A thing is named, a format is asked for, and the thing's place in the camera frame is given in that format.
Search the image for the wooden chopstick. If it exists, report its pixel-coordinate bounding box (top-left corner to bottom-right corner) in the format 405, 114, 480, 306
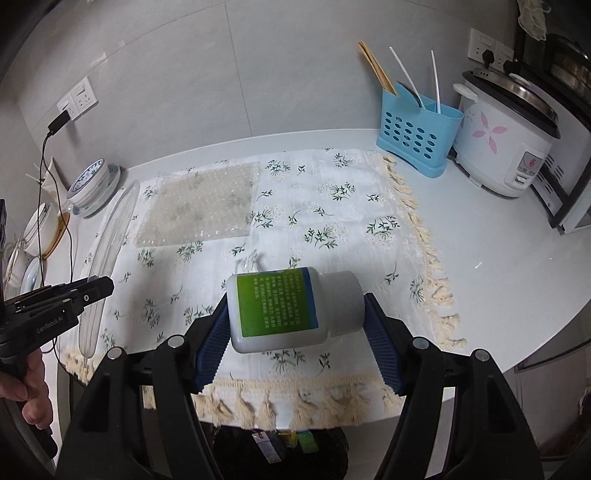
358, 43, 395, 96
361, 41, 398, 95

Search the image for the blue patterned white bowl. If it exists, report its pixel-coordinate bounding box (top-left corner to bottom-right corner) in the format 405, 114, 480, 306
68, 159, 112, 206

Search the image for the white plastic utensil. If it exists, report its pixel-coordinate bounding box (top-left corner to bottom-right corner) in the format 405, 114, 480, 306
430, 50, 442, 114
390, 46, 426, 110

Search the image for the black cable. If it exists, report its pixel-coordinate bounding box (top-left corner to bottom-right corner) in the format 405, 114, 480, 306
46, 157, 75, 283
38, 133, 51, 282

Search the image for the lace cloth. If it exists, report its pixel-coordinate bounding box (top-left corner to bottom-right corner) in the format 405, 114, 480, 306
516, 0, 548, 40

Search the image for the blue white milk carton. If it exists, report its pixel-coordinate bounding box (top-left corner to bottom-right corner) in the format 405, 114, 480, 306
252, 431, 284, 463

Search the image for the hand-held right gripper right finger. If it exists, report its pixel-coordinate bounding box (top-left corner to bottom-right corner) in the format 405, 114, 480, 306
362, 293, 541, 480

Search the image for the clear plastic sleeve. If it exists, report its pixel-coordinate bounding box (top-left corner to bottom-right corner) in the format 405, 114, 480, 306
77, 180, 141, 361

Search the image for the floral white tablecloth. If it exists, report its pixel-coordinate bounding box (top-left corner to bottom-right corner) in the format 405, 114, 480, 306
62, 148, 462, 432

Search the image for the blue patterned white plate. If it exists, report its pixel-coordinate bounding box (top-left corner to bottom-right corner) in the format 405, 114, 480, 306
69, 165, 123, 219

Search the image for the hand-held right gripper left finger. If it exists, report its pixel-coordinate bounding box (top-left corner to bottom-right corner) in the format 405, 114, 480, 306
55, 295, 232, 480

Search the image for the white wall outlet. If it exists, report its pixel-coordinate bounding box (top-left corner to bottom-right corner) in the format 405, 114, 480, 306
468, 28, 515, 66
57, 78, 99, 121

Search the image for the microwave oven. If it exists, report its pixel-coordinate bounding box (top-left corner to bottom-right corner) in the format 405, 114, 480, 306
510, 0, 591, 236

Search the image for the black charger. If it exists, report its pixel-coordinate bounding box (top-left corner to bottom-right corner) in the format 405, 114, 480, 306
47, 109, 73, 136

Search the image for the blue cutlery basket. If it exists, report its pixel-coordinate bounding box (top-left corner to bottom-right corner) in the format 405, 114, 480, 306
376, 85, 465, 179

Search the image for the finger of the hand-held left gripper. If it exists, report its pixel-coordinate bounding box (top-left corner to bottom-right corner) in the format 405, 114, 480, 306
14, 296, 93, 324
11, 276, 115, 309

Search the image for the white bottle green label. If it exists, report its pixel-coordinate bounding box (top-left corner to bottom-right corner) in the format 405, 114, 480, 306
226, 266, 366, 354

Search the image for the white cup on saucer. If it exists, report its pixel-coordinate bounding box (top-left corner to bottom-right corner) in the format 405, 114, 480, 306
23, 202, 64, 256

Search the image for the white rice cooker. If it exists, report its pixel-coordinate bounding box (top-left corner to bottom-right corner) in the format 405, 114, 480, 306
451, 68, 562, 199

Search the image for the bubble wrap sheet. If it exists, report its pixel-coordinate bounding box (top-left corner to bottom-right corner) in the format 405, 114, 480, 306
134, 161, 262, 248

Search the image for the black trash bin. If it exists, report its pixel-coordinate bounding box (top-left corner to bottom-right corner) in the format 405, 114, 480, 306
202, 426, 350, 480

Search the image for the person's left hand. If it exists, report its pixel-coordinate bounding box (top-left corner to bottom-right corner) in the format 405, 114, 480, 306
0, 353, 51, 425

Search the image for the blue-rimmed white dish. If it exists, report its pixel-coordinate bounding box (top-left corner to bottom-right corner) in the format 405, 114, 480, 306
17, 257, 48, 295

